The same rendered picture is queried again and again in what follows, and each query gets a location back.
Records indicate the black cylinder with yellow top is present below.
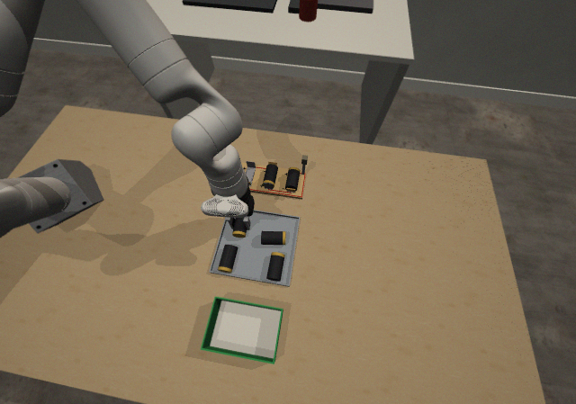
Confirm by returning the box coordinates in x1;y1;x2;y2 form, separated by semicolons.
261;231;285;245
285;167;300;191
266;252;285;282
232;218;247;238
218;245;238;273
263;164;278;188

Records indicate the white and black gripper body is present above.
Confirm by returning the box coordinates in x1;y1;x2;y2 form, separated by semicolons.
201;169;255;218

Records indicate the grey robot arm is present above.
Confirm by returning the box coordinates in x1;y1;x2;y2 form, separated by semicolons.
0;0;243;238

